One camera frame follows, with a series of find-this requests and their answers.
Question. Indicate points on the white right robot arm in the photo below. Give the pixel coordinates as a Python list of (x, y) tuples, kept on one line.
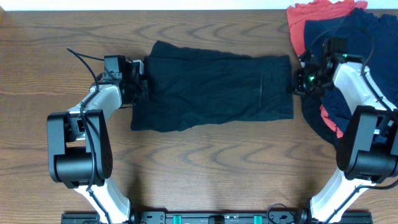
[(367, 153)]

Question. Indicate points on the navy blue garment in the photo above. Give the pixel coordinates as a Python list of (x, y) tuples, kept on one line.
[(369, 36)]

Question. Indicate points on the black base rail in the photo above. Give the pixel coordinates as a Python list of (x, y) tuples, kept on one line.
[(280, 216)]

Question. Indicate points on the red garment in pile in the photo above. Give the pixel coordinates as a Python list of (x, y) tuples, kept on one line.
[(318, 10)]

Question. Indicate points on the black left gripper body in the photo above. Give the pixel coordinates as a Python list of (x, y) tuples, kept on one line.
[(143, 91)]

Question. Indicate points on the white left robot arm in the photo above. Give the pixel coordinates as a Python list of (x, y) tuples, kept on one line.
[(80, 153)]

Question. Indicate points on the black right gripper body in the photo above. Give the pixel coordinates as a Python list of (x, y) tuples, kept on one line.
[(300, 82)]

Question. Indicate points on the black garment in pile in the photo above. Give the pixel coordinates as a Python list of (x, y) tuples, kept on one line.
[(311, 109)]

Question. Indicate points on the black shorts white waistband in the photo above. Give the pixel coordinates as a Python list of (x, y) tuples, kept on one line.
[(190, 87)]

